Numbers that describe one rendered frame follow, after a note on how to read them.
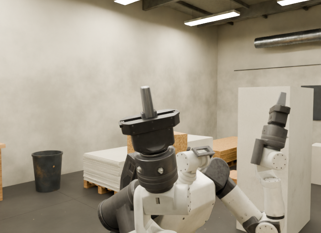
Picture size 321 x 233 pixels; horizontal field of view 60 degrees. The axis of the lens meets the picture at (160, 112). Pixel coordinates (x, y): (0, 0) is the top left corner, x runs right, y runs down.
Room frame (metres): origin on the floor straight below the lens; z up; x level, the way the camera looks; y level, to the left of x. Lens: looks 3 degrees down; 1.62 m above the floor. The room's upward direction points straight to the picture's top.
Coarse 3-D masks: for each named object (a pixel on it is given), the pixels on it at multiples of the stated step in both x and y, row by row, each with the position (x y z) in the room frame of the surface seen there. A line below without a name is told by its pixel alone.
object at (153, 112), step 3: (147, 87) 0.54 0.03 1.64; (147, 90) 0.54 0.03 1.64; (150, 90) 0.55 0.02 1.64; (147, 93) 0.54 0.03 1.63; (150, 93) 0.54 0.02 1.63; (150, 96) 0.54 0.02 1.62; (150, 99) 0.54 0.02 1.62; (150, 102) 0.55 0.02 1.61; (150, 105) 0.55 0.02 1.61; (150, 108) 0.55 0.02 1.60; (153, 108) 0.55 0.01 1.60; (150, 111) 0.55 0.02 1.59; (153, 111) 0.55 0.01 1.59; (156, 111) 0.56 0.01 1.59; (150, 114) 0.55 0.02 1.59; (153, 114) 0.55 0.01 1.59; (156, 114) 0.56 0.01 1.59
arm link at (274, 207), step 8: (264, 192) 1.02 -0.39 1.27; (272, 192) 1.00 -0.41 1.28; (280, 192) 1.00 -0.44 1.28; (264, 200) 1.03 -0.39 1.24; (272, 200) 1.00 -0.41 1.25; (280, 200) 1.00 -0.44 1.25; (264, 208) 1.03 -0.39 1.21; (272, 208) 0.99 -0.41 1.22; (280, 208) 0.99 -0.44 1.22; (264, 216) 1.03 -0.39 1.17; (272, 216) 0.99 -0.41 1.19; (280, 216) 0.99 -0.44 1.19; (280, 224) 0.99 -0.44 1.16; (280, 232) 0.97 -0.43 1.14
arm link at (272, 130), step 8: (272, 112) 1.05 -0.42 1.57; (280, 112) 1.02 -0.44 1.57; (288, 112) 1.00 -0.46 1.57; (272, 120) 1.02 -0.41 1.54; (280, 120) 1.01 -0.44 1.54; (264, 128) 1.04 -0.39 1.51; (272, 128) 1.01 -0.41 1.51; (280, 128) 1.01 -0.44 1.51; (272, 136) 1.01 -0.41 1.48; (280, 136) 1.00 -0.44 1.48
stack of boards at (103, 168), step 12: (84, 156) 4.95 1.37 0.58; (96, 156) 4.71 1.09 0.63; (108, 156) 4.71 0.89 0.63; (120, 156) 4.71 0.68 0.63; (84, 168) 4.96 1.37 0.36; (96, 168) 4.70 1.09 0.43; (108, 168) 4.47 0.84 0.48; (120, 168) 4.34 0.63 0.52; (84, 180) 4.98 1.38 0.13; (96, 180) 4.70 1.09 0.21; (108, 180) 4.48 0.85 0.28
